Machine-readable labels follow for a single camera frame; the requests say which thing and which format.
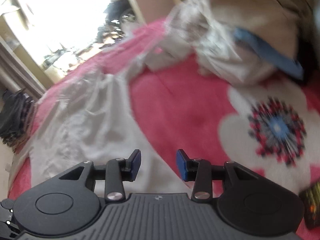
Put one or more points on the blue cloth band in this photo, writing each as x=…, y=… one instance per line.
x=270, y=51

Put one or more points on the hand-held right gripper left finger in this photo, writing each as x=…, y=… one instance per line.
x=135, y=161

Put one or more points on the pink floral blanket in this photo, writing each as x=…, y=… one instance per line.
x=175, y=105

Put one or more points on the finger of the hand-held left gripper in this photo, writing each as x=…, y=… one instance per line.
x=6, y=220

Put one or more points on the black wheelchair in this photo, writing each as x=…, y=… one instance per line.
x=117, y=7

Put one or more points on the white shirt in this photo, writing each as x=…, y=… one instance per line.
x=87, y=130

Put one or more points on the grey curtain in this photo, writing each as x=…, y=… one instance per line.
x=15, y=72

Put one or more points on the stack of folded clothes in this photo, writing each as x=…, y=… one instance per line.
x=15, y=120

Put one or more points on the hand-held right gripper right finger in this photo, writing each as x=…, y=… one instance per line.
x=181, y=165

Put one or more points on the cream hooded garment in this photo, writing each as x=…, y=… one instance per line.
x=262, y=5

